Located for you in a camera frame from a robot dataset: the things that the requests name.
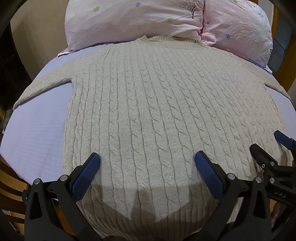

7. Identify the beige cable knit sweater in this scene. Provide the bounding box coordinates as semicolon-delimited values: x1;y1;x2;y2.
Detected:
15;36;292;240

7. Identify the pink floral pillow right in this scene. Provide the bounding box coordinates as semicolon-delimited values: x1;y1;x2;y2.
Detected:
201;1;273;69

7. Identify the pink floral pillow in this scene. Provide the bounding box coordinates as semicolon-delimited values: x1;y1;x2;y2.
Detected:
60;0;204;55
201;1;273;69

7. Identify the pink floral pillow left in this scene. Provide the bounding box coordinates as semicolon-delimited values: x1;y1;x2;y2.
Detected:
60;0;204;55

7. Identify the wooden headboard frame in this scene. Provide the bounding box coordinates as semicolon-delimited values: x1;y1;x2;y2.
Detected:
254;0;295;91

